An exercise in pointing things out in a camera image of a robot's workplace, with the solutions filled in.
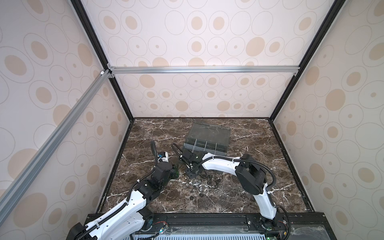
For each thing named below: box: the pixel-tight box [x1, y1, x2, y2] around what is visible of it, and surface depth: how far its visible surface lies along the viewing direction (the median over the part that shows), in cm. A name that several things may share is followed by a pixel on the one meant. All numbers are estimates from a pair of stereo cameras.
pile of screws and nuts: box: [181, 174, 223, 201], surface depth 88 cm
